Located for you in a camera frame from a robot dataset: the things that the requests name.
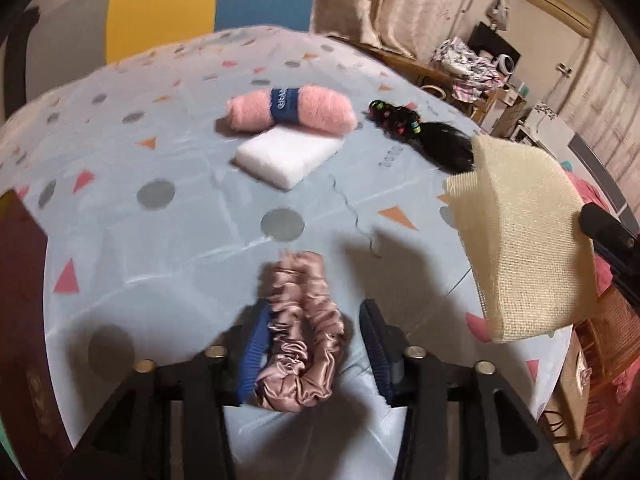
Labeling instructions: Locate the patterned clothes pile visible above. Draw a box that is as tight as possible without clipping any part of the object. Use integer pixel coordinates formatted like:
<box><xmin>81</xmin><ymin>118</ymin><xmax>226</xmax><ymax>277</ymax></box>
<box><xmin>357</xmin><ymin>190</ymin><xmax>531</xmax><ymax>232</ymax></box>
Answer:
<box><xmin>431</xmin><ymin>37</ymin><xmax>503</xmax><ymax>103</ymax></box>

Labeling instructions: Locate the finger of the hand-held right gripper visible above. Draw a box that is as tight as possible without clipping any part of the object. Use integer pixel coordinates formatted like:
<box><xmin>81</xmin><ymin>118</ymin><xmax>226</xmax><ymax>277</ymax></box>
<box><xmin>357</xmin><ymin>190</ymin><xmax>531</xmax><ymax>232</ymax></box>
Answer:
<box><xmin>579</xmin><ymin>202</ymin><xmax>640</xmax><ymax>306</ymax></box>

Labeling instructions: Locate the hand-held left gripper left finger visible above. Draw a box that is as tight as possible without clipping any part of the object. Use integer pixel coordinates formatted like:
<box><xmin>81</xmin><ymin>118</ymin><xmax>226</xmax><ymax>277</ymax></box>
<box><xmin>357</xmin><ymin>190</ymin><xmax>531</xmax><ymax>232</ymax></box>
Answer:
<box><xmin>55</xmin><ymin>300</ymin><xmax>273</xmax><ymax>480</ymax></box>

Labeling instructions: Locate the black monitor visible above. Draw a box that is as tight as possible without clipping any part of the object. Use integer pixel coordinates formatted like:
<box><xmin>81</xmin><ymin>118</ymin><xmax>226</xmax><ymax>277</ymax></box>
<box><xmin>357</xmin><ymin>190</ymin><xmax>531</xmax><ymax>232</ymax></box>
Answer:
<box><xmin>467</xmin><ymin>21</ymin><xmax>522</xmax><ymax>77</ymax></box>

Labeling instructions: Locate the wall air conditioner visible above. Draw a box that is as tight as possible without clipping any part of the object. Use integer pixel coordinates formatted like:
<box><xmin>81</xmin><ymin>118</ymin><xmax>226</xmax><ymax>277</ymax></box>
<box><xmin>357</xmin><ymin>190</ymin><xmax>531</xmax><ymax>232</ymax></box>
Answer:
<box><xmin>526</xmin><ymin>0</ymin><xmax>601</xmax><ymax>38</ymax></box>

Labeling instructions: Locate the white cabinet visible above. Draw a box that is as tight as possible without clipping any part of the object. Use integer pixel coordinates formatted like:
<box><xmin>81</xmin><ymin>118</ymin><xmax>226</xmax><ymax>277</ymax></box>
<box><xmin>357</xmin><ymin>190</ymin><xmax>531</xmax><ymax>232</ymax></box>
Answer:
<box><xmin>520</xmin><ymin>104</ymin><xmax>577</xmax><ymax>152</ymax></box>

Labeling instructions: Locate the black beaded hairpiece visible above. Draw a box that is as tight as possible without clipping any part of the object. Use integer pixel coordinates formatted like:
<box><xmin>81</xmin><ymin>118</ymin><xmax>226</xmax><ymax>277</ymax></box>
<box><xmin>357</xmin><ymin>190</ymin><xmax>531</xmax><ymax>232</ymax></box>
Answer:
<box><xmin>367</xmin><ymin>100</ymin><xmax>476</xmax><ymax>172</ymax></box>

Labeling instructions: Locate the beige burlap cloth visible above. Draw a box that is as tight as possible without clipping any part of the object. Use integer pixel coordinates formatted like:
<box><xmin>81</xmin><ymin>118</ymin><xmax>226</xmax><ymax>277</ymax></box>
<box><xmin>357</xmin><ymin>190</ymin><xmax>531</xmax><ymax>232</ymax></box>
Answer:
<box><xmin>444</xmin><ymin>134</ymin><xmax>601</xmax><ymax>343</ymax></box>

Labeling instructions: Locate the grey yellow blue chair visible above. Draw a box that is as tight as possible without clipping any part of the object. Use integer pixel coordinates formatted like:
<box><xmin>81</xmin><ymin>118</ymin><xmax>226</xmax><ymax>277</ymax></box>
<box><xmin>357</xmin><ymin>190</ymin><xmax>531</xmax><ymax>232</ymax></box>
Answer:
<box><xmin>0</xmin><ymin>0</ymin><xmax>316</xmax><ymax>111</ymax></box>

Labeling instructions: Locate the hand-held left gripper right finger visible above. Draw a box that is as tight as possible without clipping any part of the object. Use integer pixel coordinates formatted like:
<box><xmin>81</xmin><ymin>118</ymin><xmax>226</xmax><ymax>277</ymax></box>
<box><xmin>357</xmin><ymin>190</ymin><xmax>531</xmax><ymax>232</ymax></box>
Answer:
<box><xmin>359</xmin><ymin>299</ymin><xmax>571</xmax><ymax>480</ymax></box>

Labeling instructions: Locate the wooden desk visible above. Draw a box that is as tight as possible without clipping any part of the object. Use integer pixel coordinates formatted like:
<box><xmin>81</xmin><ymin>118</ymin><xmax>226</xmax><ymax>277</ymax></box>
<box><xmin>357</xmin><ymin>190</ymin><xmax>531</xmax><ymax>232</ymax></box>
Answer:
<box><xmin>345</xmin><ymin>35</ymin><xmax>501</xmax><ymax>116</ymax></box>

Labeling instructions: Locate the beige curtain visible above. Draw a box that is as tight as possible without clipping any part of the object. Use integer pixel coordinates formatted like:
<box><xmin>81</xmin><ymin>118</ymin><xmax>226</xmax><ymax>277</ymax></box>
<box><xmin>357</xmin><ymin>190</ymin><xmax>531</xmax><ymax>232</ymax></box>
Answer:
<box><xmin>310</xmin><ymin>0</ymin><xmax>501</xmax><ymax>58</ymax></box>

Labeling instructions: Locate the white sponge block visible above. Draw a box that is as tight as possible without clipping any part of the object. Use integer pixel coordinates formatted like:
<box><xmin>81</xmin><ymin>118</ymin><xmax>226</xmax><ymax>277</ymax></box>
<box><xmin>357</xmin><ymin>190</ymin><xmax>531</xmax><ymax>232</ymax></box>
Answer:
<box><xmin>235</xmin><ymin>126</ymin><xmax>346</xmax><ymax>192</ymax></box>

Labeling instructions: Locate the cardboard box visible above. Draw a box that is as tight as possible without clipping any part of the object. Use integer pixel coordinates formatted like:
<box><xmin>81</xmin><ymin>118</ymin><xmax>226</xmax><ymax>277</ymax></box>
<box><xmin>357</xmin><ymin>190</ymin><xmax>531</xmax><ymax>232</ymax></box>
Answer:
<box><xmin>542</xmin><ymin>335</ymin><xmax>594</xmax><ymax>442</ymax></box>

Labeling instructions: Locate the pink yarn skein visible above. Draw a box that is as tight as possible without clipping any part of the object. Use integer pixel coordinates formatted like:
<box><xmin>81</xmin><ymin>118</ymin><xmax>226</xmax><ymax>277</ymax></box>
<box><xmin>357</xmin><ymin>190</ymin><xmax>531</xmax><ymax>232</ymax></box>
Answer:
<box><xmin>226</xmin><ymin>85</ymin><xmax>358</xmax><ymax>135</ymax></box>

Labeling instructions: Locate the pink satin scrunchie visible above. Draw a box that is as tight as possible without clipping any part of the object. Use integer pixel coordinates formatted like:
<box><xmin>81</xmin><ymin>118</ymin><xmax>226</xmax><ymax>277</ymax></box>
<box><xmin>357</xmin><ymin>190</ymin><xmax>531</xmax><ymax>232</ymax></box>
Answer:
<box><xmin>252</xmin><ymin>250</ymin><xmax>346</xmax><ymax>413</ymax></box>

